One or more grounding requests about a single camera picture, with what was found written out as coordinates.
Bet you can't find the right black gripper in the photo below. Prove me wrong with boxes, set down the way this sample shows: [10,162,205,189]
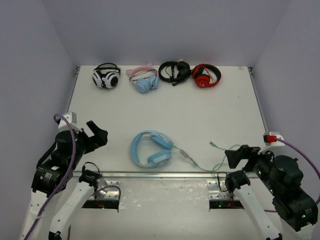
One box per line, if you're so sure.
[224,144,280,196]

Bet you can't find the light blue headphones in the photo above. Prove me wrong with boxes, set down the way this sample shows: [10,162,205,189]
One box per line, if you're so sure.
[130,130,174,169]

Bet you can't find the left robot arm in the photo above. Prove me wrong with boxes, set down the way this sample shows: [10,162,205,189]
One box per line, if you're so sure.
[20,117,108,240]

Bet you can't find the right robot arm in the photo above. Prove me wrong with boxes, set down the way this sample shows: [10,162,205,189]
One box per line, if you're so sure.
[224,145,318,240]

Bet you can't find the white and black headphones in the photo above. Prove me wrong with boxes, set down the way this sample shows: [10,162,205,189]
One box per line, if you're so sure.
[92,62,121,90]

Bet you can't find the pink and blue headphones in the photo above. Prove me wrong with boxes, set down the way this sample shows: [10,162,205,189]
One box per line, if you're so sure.
[126,63,160,94]

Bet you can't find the red headphones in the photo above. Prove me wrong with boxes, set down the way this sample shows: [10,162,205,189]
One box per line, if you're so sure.
[191,63,222,88]

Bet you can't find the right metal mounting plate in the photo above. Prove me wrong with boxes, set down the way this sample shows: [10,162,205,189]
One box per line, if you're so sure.
[207,179,244,210]

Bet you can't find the metal mounting plate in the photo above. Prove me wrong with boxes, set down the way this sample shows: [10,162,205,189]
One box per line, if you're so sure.
[207,179,244,210]
[72,179,121,213]

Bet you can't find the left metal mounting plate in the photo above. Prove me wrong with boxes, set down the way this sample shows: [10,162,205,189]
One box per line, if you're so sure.
[72,179,121,213]

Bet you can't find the black headset with microphone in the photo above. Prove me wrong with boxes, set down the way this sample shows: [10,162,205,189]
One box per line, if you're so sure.
[158,60,191,86]

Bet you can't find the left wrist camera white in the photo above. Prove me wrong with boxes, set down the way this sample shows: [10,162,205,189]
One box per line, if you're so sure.
[58,111,82,133]

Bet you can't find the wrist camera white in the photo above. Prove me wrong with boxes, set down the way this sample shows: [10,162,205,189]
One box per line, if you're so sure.
[58,111,82,133]
[258,131,285,155]

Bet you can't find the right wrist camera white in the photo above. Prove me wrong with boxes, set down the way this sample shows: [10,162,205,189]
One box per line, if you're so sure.
[258,131,285,155]

